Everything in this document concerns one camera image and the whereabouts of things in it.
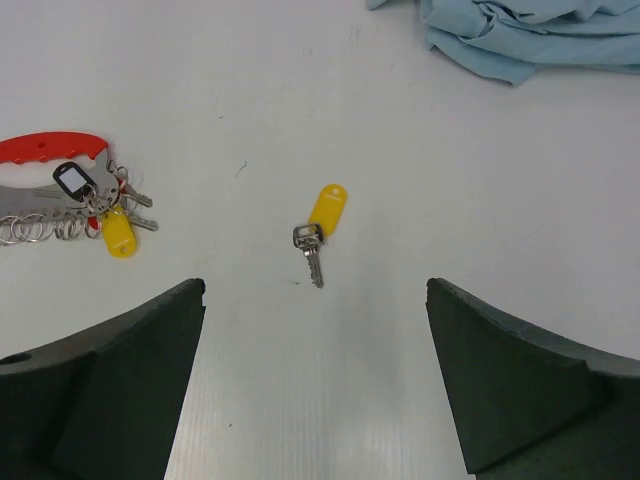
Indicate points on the yellow key tag on tool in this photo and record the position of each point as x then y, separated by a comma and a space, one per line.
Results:
118, 234

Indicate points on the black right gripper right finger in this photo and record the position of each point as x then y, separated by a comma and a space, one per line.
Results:
528, 403

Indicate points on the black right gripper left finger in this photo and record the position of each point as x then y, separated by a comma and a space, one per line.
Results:
103, 403

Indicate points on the light blue cloth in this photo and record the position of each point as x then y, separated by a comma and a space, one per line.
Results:
510, 41

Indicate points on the silver key with yellow tag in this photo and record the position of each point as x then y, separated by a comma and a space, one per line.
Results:
309, 238

